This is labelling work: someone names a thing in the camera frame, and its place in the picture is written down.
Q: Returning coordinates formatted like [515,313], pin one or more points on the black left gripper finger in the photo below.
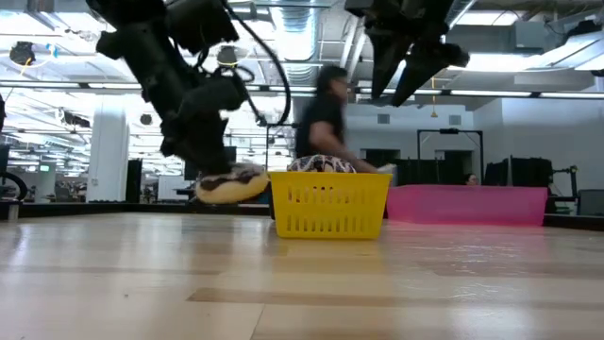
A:
[212,158]
[173,147]

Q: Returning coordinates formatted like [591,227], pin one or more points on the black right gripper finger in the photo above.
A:
[386,61]
[424,66]

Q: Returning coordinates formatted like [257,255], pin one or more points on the chocolate frosted donut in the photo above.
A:
[231,190]

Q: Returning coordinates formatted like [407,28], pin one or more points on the chocolate donut with white stripes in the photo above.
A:
[321,164]

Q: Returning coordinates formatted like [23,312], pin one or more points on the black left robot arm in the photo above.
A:
[156,61]

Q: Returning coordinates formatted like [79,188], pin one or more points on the black cabinet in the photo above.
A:
[133,181]

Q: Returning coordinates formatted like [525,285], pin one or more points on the white pillar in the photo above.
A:
[107,156]

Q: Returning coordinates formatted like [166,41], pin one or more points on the person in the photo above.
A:
[321,123]
[470,179]

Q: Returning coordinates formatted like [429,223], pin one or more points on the yellow plastic basket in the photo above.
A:
[330,181]

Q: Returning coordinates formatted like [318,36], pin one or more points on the pink-red plastic bin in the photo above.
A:
[467,205]

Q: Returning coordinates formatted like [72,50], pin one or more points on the black robot station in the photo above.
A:
[528,172]

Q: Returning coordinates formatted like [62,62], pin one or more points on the black gantry frame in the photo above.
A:
[448,131]

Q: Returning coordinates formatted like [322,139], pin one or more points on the silver ventilation duct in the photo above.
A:
[297,28]

